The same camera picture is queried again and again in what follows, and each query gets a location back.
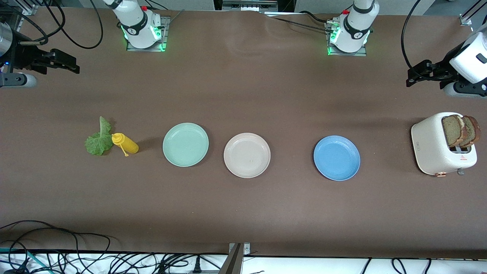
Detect brown bread slice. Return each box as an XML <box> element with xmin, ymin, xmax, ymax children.
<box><xmin>461</xmin><ymin>116</ymin><xmax>481</xmax><ymax>148</ymax></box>
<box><xmin>441</xmin><ymin>115</ymin><xmax>467</xmax><ymax>148</ymax></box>

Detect green lettuce leaf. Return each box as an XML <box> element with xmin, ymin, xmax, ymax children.
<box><xmin>84</xmin><ymin>116</ymin><xmax>113</xmax><ymax>156</ymax></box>

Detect yellow mustard squeeze bottle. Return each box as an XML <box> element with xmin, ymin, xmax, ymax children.
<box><xmin>111</xmin><ymin>133</ymin><xmax>139</xmax><ymax>157</ymax></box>

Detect blue plate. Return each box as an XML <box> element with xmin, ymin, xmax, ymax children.
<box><xmin>314</xmin><ymin>135</ymin><xmax>361</xmax><ymax>181</ymax></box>

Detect mint green plate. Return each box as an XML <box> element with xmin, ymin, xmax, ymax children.
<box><xmin>162</xmin><ymin>123</ymin><xmax>209</xmax><ymax>167</ymax></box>

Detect beige plate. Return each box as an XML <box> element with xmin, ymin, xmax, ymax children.
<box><xmin>223</xmin><ymin>133</ymin><xmax>271</xmax><ymax>178</ymax></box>

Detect dark glass panel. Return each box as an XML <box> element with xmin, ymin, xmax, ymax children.
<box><xmin>0</xmin><ymin>11</ymin><xmax>22</xmax><ymax>37</ymax></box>

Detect cream white toaster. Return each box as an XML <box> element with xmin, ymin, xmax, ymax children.
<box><xmin>411</xmin><ymin>112</ymin><xmax>477</xmax><ymax>176</ymax></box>

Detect dark equipment box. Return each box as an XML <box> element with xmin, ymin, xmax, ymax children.
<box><xmin>213</xmin><ymin>0</ymin><xmax>295</xmax><ymax>14</ymax></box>

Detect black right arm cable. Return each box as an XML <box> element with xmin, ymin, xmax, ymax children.
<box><xmin>19</xmin><ymin>0</ymin><xmax>104</xmax><ymax>49</ymax></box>

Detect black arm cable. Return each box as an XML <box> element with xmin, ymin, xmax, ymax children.
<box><xmin>19</xmin><ymin>0</ymin><xmax>104</xmax><ymax>49</ymax></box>
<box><xmin>402</xmin><ymin>0</ymin><xmax>434</xmax><ymax>76</ymax></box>

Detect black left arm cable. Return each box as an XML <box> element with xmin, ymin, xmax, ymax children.
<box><xmin>402</xmin><ymin>0</ymin><xmax>434</xmax><ymax>76</ymax></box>

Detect aluminium frame profile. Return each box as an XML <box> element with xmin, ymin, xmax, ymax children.
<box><xmin>458</xmin><ymin>0</ymin><xmax>487</xmax><ymax>26</ymax></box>
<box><xmin>15</xmin><ymin>4</ymin><xmax>38</xmax><ymax>35</ymax></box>

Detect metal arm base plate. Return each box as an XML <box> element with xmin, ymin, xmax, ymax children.
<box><xmin>325</xmin><ymin>21</ymin><xmax>368</xmax><ymax>57</ymax></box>
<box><xmin>126</xmin><ymin>16</ymin><xmax>170</xmax><ymax>52</ymax></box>

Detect teal cable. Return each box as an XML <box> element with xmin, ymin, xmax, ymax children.
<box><xmin>0</xmin><ymin>247</ymin><xmax>52</xmax><ymax>274</ymax></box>

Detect grey metal camera bracket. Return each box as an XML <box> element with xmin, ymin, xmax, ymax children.
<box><xmin>219</xmin><ymin>242</ymin><xmax>251</xmax><ymax>274</ymax></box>

